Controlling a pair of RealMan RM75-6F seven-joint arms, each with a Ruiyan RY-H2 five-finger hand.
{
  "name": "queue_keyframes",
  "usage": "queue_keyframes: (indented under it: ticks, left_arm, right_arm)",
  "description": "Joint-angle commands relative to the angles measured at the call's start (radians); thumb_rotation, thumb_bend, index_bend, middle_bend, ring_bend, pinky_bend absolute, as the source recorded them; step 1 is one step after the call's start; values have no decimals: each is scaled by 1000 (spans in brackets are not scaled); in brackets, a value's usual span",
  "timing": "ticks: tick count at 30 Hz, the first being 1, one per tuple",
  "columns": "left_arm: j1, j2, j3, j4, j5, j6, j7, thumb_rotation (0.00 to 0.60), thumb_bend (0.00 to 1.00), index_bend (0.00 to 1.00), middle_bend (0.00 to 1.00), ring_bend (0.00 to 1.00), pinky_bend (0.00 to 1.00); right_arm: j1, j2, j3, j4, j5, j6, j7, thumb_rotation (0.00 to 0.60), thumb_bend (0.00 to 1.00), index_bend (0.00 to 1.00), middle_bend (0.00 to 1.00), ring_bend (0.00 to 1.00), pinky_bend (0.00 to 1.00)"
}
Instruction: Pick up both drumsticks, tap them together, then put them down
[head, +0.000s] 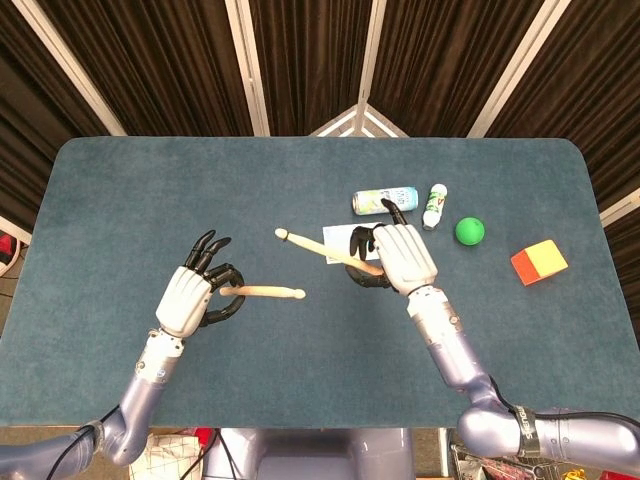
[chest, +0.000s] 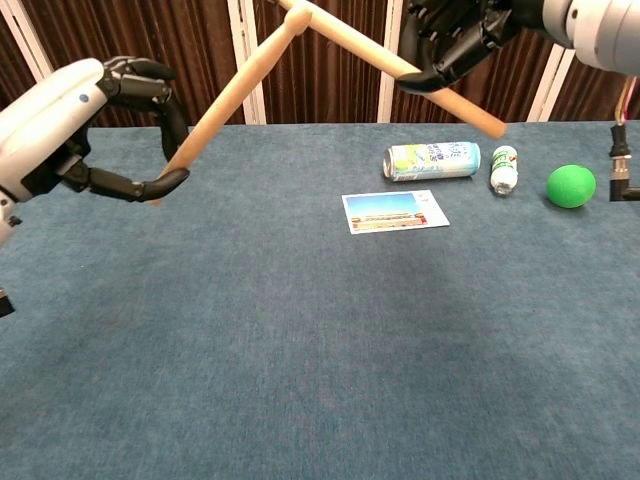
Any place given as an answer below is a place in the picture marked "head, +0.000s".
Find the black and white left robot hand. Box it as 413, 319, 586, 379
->
155, 230, 246, 340

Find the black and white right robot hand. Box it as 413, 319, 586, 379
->
345, 198, 439, 295

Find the wooden drumstick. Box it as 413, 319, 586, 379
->
274, 228, 385, 277
219, 284, 307, 301

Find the small white green bottle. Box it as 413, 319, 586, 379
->
422, 183, 449, 232

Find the light blue drink can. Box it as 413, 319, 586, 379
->
352, 186, 419, 217

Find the green ball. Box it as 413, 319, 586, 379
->
454, 216, 486, 247

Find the white card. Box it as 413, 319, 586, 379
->
322, 221, 390, 265

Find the blue felt table mat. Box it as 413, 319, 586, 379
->
0, 135, 640, 430

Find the orange and yellow cube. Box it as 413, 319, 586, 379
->
510, 239, 570, 287

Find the white grid pattern bag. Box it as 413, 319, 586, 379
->
130, 433, 204, 480

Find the red and white item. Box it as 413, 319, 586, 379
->
0, 232, 21, 267

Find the dark brown pleated curtain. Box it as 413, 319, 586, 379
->
486, 0, 640, 214
0, 0, 110, 234
248, 0, 375, 137
37, 0, 255, 138
366, 0, 545, 138

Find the lavender robot torso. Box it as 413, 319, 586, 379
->
202, 427, 416, 480

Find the white triangular frame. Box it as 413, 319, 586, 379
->
308, 103, 410, 139

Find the black floor cable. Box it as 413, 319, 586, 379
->
174, 428, 237, 480

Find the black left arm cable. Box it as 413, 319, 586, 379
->
48, 404, 122, 480

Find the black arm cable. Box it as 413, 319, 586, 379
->
48, 404, 122, 480
487, 374, 640, 422

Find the white frame post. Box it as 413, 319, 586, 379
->
223, 0, 272, 138
0, 214, 34, 246
598, 188, 640, 228
12, 0, 127, 137
466, 0, 572, 139
351, 0, 389, 138

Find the metal wire basket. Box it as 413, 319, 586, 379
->
449, 442, 640, 480

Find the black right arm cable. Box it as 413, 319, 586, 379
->
487, 374, 640, 422

